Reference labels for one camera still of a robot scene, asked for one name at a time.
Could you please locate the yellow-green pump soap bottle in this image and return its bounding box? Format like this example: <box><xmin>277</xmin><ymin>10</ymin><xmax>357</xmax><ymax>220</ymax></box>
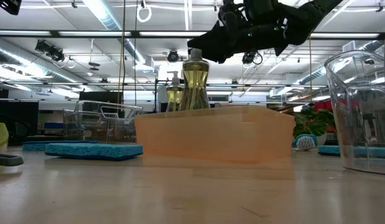
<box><xmin>166</xmin><ymin>70</ymin><xmax>184</xmax><ymax>112</ymax></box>
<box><xmin>179</xmin><ymin>48</ymin><xmax>211</xmax><ymax>110</ymax></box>

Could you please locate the clear plastic bin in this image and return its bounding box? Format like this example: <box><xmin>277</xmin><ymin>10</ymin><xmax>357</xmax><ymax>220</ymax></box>
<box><xmin>63</xmin><ymin>100</ymin><xmax>144</xmax><ymax>144</ymax></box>
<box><xmin>323</xmin><ymin>49</ymin><xmax>385</xmax><ymax>175</ymax></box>

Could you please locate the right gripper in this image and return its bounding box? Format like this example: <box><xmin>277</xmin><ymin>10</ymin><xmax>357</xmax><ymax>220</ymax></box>
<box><xmin>188</xmin><ymin>9</ymin><xmax>288</xmax><ymax>64</ymax></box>

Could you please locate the blue kitchen sponge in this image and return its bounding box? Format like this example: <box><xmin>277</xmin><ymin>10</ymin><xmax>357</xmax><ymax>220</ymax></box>
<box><xmin>22</xmin><ymin>139</ymin><xmax>100</xmax><ymax>152</ymax></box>
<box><xmin>44</xmin><ymin>142</ymin><xmax>144</xmax><ymax>162</ymax></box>
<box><xmin>318</xmin><ymin>145</ymin><xmax>385</xmax><ymax>160</ymax></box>

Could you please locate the white cable loop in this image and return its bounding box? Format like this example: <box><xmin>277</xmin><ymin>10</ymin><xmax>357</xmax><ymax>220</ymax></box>
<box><xmin>136</xmin><ymin>5</ymin><xmax>153</xmax><ymax>24</ymax></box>

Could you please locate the black overhead light bar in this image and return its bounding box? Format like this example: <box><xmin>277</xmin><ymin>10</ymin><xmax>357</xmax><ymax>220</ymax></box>
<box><xmin>0</xmin><ymin>30</ymin><xmax>385</xmax><ymax>40</ymax></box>

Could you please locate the hanging black cable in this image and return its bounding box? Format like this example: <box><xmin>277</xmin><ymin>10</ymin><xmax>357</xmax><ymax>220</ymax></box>
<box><xmin>133</xmin><ymin>0</ymin><xmax>139</xmax><ymax>106</ymax></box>
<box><xmin>308</xmin><ymin>35</ymin><xmax>313</xmax><ymax>105</ymax></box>
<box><xmin>117</xmin><ymin>0</ymin><xmax>126</xmax><ymax>106</ymax></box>

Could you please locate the green potted plant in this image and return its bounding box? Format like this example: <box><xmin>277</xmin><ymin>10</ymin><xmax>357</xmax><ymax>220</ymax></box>
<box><xmin>293</xmin><ymin>107</ymin><xmax>336</xmax><ymax>147</ymax></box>

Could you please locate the black ceiling camera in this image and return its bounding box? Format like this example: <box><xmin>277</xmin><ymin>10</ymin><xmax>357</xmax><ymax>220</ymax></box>
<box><xmin>34</xmin><ymin>39</ymin><xmax>66</xmax><ymax>63</ymax></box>
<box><xmin>242</xmin><ymin>51</ymin><xmax>264</xmax><ymax>66</ymax></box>
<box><xmin>166</xmin><ymin>49</ymin><xmax>180</xmax><ymax>63</ymax></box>

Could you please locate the black monitor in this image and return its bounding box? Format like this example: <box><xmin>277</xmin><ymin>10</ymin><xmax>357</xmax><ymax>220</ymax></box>
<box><xmin>78</xmin><ymin>91</ymin><xmax>124</xmax><ymax>106</ymax></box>

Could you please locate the silver ceiling duct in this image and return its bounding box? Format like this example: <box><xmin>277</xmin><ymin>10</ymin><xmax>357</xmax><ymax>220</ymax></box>
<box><xmin>83</xmin><ymin>0</ymin><xmax>146</xmax><ymax>63</ymax></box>

